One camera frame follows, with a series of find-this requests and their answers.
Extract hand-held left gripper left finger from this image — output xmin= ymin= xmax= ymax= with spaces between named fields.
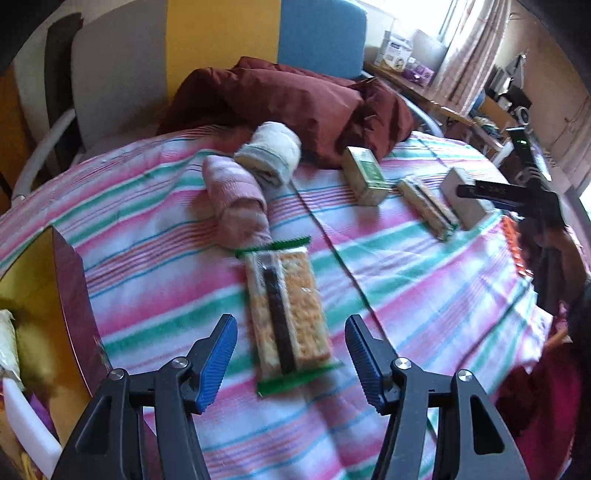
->
xmin=51 ymin=314 xmax=238 ymax=480

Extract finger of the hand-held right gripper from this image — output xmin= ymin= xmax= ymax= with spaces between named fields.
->
xmin=456 ymin=180 xmax=561 ymax=208

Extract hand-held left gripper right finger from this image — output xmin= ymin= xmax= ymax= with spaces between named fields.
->
xmin=345 ymin=315 xmax=529 ymax=480

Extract white carton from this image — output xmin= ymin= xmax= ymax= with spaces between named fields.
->
xmin=438 ymin=167 xmax=495 ymax=230

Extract cracker packet with green ends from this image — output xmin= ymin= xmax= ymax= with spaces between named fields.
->
xmin=397 ymin=175 xmax=461 ymax=242
xmin=235 ymin=235 xmax=345 ymax=398

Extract gold lined box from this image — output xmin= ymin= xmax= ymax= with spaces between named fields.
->
xmin=0 ymin=226 xmax=109 ymax=435

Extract black electronic devices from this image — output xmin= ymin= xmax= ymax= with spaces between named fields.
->
xmin=485 ymin=55 xmax=536 ymax=125

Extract striped blanket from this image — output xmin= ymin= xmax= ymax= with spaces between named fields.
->
xmin=0 ymin=124 xmax=543 ymax=480

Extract wooden desk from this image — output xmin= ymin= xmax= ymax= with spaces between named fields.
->
xmin=365 ymin=60 xmax=509 ymax=158

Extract pink patterned curtain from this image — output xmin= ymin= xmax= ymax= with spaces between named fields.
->
xmin=434 ymin=0 xmax=513 ymax=104

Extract green carton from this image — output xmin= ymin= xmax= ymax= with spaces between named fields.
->
xmin=342 ymin=146 xmax=390 ymax=207

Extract pink rolled towel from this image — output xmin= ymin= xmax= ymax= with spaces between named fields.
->
xmin=202 ymin=154 xmax=273 ymax=252

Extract white boxes on desk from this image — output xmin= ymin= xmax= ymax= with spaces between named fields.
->
xmin=374 ymin=30 xmax=414 ymax=72

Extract person's pink clothing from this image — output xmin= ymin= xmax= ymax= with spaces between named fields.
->
xmin=503 ymin=277 xmax=591 ymax=480

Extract white plastic object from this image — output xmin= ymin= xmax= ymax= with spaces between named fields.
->
xmin=2 ymin=378 xmax=63 ymax=467

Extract small beige folded towel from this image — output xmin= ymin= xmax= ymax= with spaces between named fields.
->
xmin=0 ymin=309 xmax=21 ymax=381

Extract white rolled towel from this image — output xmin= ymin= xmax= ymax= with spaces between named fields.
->
xmin=233 ymin=121 xmax=303 ymax=188

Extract maroon cloth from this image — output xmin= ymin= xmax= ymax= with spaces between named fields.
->
xmin=157 ymin=56 xmax=415 ymax=169

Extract wooden wardrobe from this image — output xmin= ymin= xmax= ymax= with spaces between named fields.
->
xmin=0 ymin=69 xmax=28 ymax=213

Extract black rolled mat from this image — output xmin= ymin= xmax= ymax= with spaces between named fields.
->
xmin=44 ymin=11 xmax=84 ymax=158

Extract multicolour chair back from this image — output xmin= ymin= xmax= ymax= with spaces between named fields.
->
xmin=11 ymin=0 xmax=444 ymax=199

